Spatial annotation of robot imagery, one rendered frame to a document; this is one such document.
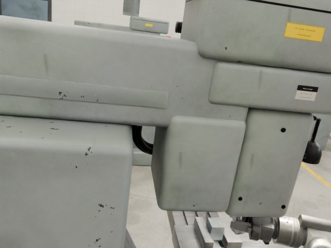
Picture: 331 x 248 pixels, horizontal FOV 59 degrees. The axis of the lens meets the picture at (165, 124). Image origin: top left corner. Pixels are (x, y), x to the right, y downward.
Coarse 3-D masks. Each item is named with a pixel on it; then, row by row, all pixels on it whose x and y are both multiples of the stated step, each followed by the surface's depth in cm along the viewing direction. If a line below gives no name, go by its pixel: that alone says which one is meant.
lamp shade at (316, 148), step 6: (312, 144) 88; (318, 144) 89; (306, 150) 88; (312, 150) 87; (318, 150) 87; (312, 156) 87; (318, 156) 88; (306, 162) 88; (312, 162) 88; (318, 162) 89
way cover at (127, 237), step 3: (126, 228) 106; (126, 231) 104; (126, 234) 103; (129, 234) 107; (126, 237) 101; (129, 237) 105; (126, 240) 100; (129, 240) 104; (126, 243) 99; (129, 243) 102; (132, 243) 107; (126, 246) 97; (129, 246) 101; (132, 246) 105
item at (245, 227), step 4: (232, 224) 89; (236, 224) 89; (240, 224) 89; (244, 224) 88; (248, 224) 88; (236, 228) 89; (240, 228) 89; (244, 228) 89; (248, 228) 88; (248, 232) 89
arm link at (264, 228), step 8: (256, 224) 86; (264, 224) 87; (272, 224) 88; (280, 224) 87; (288, 224) 87; (256, 232) 85; (264, 232) 87; (272, 232) 86; (280, 232) 86; (288, 232) 86; (256, 240) 86; (264, 240) 88; (272, 240) 91; (280, 240) 86; (288, 240) 86
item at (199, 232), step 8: (200, 224) 114; (176, 232) 114; (184, 232) 115; (192, 232) 116; (200, 232) 111; (208, 232) 111; (176, 240) 112; (184, 240) 111; (192, 240) 111; (200, 240) 110; (208, 240) 106; (216, 240) 113; (248, 240) 115
